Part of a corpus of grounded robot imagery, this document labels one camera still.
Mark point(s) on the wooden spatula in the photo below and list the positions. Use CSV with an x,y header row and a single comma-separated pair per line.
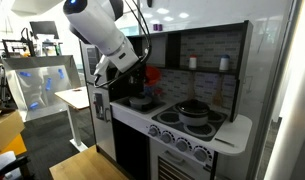
x,y
218,97

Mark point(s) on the grey pot with black lid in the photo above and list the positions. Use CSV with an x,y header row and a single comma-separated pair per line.
x,y
193,112

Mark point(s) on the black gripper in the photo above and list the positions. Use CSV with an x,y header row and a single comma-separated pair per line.
x,y
137,77

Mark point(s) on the grey oven door handle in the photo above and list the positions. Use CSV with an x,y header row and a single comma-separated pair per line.
x,y
173,158

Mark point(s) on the silver reflective panel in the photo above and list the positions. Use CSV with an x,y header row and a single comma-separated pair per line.
x,y
33,82

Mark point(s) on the white shaker blue cap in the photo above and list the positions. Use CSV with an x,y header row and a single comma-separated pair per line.
x,y
224,62

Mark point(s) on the orange plastic bowl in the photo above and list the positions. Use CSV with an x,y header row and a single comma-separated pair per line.
x,y
153,75

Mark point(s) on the cardboard box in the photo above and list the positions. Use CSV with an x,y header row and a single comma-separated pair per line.
x,y
11,125

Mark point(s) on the grey pot in sink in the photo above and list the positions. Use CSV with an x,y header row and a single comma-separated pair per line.
x,y
139,102

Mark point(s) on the white shaker red cap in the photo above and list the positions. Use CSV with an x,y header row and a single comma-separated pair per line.
x,y
193,62

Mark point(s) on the blue faucet tap handle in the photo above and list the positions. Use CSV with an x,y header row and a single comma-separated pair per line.
x,y
148,90

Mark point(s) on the grey stove knob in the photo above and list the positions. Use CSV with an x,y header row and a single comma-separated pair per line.
x,y
153,131
200,154
167,137
182,145

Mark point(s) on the white toy kitchen playset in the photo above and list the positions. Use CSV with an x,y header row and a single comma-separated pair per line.
x,y
164,119

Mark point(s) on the red faucet tap handle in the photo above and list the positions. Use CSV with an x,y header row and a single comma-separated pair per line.
x,y
158,92

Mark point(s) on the white standing desk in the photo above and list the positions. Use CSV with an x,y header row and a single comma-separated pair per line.
x,y
76,99

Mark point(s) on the wooden table top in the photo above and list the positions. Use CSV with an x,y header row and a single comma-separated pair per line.
x,y
86,165

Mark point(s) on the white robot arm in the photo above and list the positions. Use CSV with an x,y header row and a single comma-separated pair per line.
x,y
93,21

